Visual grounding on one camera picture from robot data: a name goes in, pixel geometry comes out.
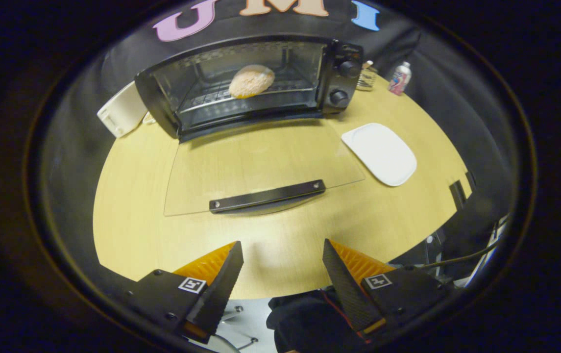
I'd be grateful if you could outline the white bread toaster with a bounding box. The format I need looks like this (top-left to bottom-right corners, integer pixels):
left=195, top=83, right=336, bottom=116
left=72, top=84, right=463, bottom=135
left=97, top=81, right=149, bottom=138

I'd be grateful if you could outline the silver chair base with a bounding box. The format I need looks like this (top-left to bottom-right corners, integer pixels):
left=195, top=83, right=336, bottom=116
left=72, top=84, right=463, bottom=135
left=187, top=299, right=261, bottom=353

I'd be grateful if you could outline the black backdrop cloth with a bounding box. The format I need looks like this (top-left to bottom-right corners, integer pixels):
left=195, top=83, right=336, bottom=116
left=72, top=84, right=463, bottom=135
left=40, top=0, right=521, bottom=275

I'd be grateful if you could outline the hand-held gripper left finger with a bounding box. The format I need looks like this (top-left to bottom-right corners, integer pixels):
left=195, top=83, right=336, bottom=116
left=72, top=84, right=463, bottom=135
left=126, top=241, right=244, bottom=344

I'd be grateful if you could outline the sugar coated bread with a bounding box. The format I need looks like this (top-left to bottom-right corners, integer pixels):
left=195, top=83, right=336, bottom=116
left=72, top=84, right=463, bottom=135
left=228, top=64, right=276, bottom=100

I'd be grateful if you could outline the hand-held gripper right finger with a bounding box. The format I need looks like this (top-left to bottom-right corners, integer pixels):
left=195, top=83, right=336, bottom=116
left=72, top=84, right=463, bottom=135
left=322, top=239, right=452, bottom=344

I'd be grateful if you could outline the pink label drink bottle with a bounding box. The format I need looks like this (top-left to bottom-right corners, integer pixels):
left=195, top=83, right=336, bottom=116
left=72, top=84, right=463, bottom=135
left=389, top=61, right=412, bottom=96

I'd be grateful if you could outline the metal wire basket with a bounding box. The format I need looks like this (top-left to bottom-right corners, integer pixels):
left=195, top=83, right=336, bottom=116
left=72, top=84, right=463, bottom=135
left=357, top=60, right=378, bottom=92

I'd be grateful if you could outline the white plate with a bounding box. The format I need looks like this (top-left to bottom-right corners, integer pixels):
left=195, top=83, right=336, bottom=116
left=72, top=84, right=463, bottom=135
left=341, top=123, right=417, bottom=187

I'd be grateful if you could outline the black toaster oven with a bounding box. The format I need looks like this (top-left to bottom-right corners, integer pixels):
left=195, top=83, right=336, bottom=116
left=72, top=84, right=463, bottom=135
left=135, top=33, right=365, bottom=216

